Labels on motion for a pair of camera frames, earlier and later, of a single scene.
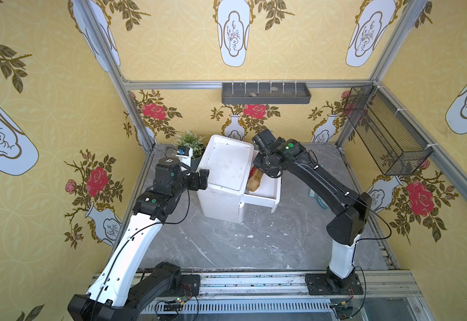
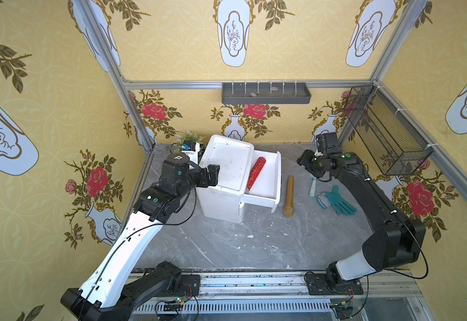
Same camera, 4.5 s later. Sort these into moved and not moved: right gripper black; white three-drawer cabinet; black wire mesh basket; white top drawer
Moved: right gripper black
Not moved: white top drawer; white three-drawer cabinet; black wire mesh basket
